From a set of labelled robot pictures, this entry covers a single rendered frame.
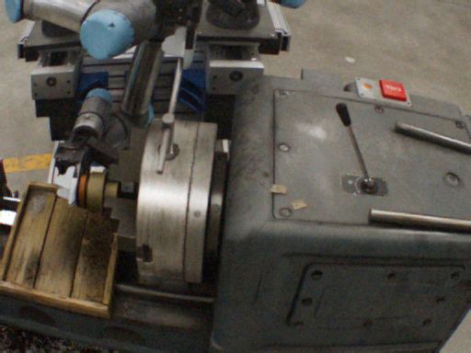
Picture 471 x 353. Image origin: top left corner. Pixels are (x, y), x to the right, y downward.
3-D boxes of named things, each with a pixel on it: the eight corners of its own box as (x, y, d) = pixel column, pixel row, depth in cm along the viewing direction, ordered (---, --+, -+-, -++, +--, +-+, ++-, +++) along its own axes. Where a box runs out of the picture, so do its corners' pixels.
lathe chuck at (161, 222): (196, 184, 149) (202, 88, 124) (183, 305, 130) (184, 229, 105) (157, 180, 149) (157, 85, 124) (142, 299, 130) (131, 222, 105)
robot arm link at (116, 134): (126, 153, 159) (126, 119, 152) (95, 175, 152) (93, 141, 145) (107, 139, 162) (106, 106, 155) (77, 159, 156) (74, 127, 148)
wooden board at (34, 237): (129, 204, 154) (128, 192, 152) (109, 319, 128) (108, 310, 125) (28, 190, 154) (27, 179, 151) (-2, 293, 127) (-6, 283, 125)
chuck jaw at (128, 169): (163, 182, 129) (169, 122, 127) (161, 186, 124) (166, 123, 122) (111, 176, 129) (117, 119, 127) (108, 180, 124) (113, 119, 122)
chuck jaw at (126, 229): (159, 200, 123) (152, 244, 114) (159, 220, 126) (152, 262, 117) (106, 194, 123) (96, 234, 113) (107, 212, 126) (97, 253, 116)
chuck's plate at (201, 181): (212, 186, 149) (221, 90, 124) (200, 307, 130) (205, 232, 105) (196, 184, 149) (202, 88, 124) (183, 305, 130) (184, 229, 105)
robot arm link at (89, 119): (104, 139, 144) (103, 111, 139) (99, 152, 141) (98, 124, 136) (76, 136, 144) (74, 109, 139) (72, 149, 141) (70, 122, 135)
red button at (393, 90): (401, 89, 135) (402, 83, 134) (406, 105, 131) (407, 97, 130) (378, 85, 135) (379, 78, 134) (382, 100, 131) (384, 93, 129)
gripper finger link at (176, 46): (160, 67, 116) (165, 23, 111) (191, 69, 116) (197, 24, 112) (157, 72, 113) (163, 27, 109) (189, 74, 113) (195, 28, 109)
